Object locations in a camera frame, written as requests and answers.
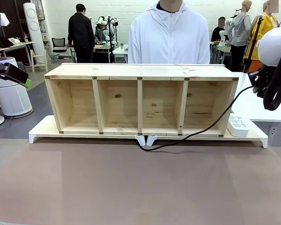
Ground four-compartment pine wood shelf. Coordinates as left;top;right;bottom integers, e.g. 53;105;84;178
44;63;239;137

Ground person in black jacket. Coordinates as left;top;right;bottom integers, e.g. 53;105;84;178
67;3;96;63

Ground black power cable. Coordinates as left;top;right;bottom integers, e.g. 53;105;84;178
137;85;256;153

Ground seated person in black top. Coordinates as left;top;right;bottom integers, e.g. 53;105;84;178
210;16;230;43

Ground white power strip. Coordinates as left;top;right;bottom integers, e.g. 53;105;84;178
226;112;250;137

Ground black stand with lamp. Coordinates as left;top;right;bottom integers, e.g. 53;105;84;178
107;15;119;63

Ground white cylindrical air purifier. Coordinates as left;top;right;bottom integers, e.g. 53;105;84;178
0;57;34;117

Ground mannequin in yellow jacket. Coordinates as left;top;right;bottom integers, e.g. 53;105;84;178
244;0;280;74

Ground light wooden work table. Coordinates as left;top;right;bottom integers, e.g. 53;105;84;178
0;41;36;72

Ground black and yellow tripod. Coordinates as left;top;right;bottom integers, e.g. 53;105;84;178
242;14;265;74

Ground black mesh office chair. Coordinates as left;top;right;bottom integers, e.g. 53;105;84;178
52;37;69;63

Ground mannequin in grey hoodie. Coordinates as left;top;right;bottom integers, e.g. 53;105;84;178
226;0;253;72

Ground person in white hoodie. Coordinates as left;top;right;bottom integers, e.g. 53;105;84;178
127;0;211;65

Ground tall white standing air conditioner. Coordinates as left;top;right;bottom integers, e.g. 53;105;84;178
22;2;49;64

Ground black sleeved arm cable bundle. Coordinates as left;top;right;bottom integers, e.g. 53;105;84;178
263;44;281;112

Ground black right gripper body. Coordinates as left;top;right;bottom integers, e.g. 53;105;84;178
256;64;276;98

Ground white background table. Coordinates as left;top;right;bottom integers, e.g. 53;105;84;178
112;44;129;64

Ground light wooden chair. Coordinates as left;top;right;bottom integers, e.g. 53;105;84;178
32;48;49;72

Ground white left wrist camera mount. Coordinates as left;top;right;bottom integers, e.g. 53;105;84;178
0;12;10;27

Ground wooden riser board white legs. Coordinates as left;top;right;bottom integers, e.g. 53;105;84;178
28;115;147;147
146;117;269;149

